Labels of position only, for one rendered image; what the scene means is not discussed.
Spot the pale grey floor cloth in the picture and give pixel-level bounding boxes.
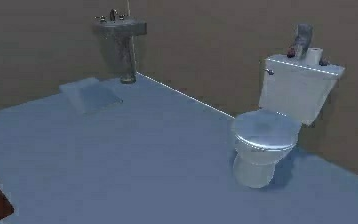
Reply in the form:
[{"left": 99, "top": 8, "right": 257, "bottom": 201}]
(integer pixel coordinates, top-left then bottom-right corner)
[{"left": 58, "top": 77, "right": 124, "bottom": 115}]

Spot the metal sink faucet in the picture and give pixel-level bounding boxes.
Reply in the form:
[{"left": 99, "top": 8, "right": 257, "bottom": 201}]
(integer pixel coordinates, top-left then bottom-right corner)
[{"left": 94, "top": 8, "right": 127, "bottom": 23}]

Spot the white toilet paper roll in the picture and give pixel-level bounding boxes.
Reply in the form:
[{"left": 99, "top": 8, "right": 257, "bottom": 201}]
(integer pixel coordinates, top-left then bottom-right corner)
[{"left": 306, "top": 47, "right": 324, "bottom": 67}]

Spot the grey pedestal sink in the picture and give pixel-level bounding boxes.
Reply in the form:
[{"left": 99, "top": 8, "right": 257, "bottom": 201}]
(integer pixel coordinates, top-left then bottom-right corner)
[{"left": 92, "top": 15, "right": 148, "bottom": 85}]

